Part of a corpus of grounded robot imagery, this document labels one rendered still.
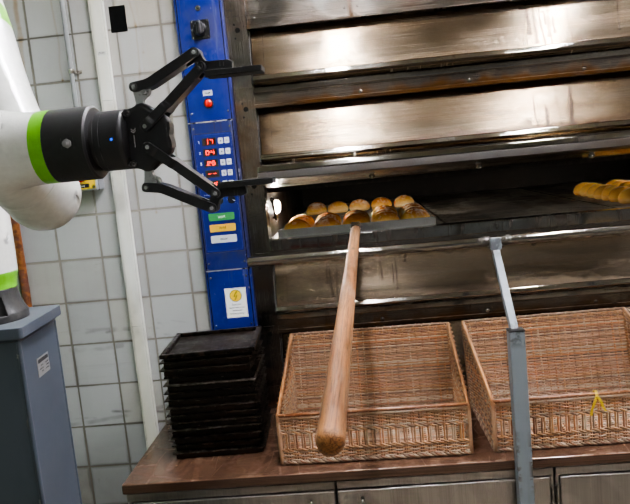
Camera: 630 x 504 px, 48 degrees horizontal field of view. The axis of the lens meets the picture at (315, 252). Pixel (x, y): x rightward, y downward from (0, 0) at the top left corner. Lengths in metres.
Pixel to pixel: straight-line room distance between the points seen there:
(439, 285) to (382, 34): 0.86
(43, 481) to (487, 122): 1.72
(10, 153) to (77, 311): 1.77
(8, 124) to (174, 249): 1.62
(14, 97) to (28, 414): 0.57
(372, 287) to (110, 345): 0.96
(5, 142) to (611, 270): 2.06
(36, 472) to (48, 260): 1.35
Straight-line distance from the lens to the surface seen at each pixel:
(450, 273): 2.48
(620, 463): 2.19
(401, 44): 2.46
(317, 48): 2.46
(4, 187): 0.98
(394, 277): 2.47
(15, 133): 0.95
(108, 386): 2.71
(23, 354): 1.39
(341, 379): 0.87
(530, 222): 2.51
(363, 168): 2.28
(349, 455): 2.11
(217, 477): 2.13
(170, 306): 2.57
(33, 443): 1.42
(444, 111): 2.46
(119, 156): 0.91
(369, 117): 2.44
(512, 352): 1.94
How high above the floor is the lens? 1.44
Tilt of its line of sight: 7 degrees down
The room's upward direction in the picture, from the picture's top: 6 degrees counter-clockwise
